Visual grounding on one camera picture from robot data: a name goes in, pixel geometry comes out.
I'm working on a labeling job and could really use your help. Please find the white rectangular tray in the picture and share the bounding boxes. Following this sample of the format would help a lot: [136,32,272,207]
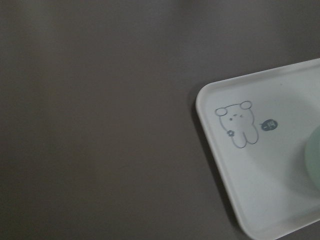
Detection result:
[195,59,320,240]

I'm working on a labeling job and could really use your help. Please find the stacked mint green bowls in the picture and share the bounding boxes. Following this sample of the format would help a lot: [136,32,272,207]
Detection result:
[304,126,320,189]

